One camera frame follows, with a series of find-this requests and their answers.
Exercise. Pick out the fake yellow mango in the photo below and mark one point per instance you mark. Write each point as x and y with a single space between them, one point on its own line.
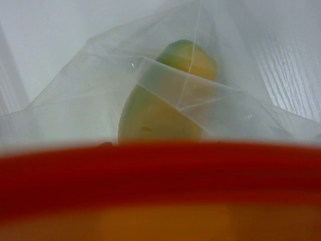
150 111

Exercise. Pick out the clear zip top bag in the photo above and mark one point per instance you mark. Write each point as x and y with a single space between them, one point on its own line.
253 175

